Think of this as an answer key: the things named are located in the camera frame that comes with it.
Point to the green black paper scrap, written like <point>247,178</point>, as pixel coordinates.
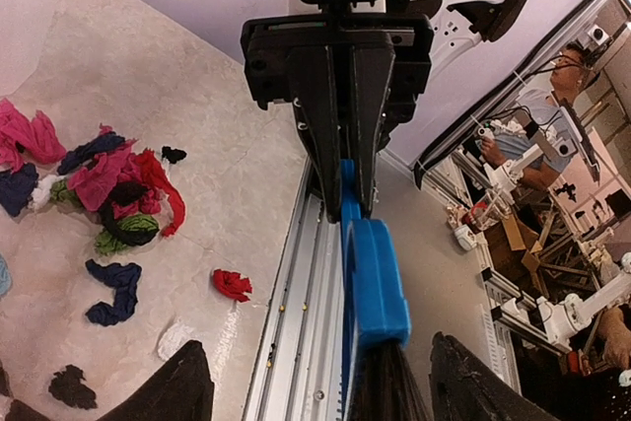
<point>122,233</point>

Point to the white translucent plastic bin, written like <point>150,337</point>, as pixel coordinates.
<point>24,28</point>

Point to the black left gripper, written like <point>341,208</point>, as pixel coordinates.
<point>320,86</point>

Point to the small black paper scrap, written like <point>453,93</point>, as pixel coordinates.
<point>68,387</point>

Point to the small red paper ball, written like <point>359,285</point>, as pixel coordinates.
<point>232,285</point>

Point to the navy curled paper scrap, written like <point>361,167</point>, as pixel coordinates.
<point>123,281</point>

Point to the white crumpled paper scrap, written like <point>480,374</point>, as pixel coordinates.
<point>175,336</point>

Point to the person in blue shirt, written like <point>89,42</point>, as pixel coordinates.
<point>570,76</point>

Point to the red paper scrap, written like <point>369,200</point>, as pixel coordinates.
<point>153,174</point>

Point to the aluminium front rail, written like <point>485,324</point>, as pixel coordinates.
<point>298,370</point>

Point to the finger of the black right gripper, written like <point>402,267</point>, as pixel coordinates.
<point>181,389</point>
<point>464,388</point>

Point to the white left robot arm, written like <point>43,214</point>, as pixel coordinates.
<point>458,26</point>

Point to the blue hand brush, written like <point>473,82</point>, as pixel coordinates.
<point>376,378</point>

